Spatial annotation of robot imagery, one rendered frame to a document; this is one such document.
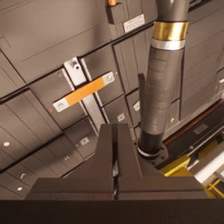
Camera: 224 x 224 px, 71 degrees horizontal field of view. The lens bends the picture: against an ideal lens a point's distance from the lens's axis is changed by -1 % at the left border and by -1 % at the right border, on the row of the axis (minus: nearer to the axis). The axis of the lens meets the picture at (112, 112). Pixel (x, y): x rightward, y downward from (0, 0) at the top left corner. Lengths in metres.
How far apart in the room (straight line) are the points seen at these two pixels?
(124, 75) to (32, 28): 0.21
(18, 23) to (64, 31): 0.07
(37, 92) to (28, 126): 0.07
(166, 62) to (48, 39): 0.19
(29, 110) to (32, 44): 0.13
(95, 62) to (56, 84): 0.09
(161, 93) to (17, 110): 0.26
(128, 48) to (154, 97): 0.16
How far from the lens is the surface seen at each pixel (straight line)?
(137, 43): 0.40
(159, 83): 0.24
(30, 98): 0.34
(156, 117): 0.28
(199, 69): 0.62
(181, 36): 0.23
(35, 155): 0.43
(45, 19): 0.30
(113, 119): 0.47
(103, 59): 0.37
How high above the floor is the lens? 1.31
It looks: 44 degrees down
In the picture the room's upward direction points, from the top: 136 degrees clockwise
